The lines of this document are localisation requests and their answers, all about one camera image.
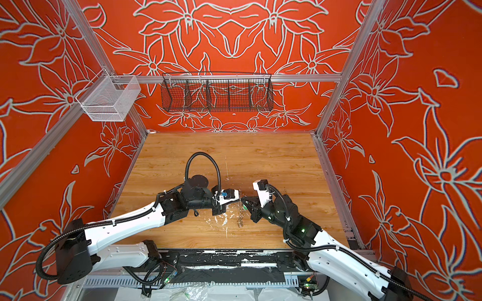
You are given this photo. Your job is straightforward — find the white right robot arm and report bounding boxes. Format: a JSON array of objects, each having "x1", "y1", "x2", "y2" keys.
[{"x1": 241, "y1": 195, "x2": 415, "y2": 300}]

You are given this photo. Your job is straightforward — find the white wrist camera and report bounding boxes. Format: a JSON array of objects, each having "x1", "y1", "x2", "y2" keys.
[
  {"x1": 253, "y1": 179, "x2": 272, "y2": 208},
  {"x1": 218, "y1": 189, "x2": 240, "y2": 206}
]

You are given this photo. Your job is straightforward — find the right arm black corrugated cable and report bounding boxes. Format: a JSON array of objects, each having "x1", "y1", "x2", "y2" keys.
[{"x1": 265, "y1": 184, "x2": 434, "y2": 301}]

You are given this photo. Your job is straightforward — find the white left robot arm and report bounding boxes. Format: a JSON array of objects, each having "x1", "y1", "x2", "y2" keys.
[{"x1": 55, "y1": 175, "x2": 240, "y2": 284}]

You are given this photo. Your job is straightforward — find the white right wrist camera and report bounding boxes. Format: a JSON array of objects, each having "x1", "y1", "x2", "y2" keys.
[{"x1": 253, "y1": 179, "x2": 272, "y2": 208}]

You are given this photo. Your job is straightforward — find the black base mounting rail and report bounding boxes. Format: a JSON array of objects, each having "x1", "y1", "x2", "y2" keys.
[{"x1": 134, "y1": 249, "x2": 324, "y2": 287}]

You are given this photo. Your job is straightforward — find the black wire wall basket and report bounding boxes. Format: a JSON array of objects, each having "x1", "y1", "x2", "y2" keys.
[{"x1": 160, "y1": 72, "x2": 274, "y2": 113}]

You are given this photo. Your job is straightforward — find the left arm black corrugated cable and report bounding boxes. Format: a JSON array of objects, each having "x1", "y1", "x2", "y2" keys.
[{"x1": 35, "y1": 152, "x2": 222, "y2": 281}]

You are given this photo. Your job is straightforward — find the white wire wall basket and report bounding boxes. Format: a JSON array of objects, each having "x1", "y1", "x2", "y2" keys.
[{"x1": 74, "y1": 68, "x2": 141, "y2": 122}]

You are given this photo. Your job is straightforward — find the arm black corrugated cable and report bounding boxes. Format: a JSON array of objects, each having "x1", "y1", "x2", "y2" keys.
[
  {"x1": 35, "y1": 152, "x2": 222, "y2": 281},
  {"x1": 265, "y1": 184, "x2": 434, "y2": 301}
]

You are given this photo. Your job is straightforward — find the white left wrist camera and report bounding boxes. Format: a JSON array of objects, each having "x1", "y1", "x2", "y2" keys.
[{"x1": 218, "y1": 189, "x2": 240, "y2": 206}]

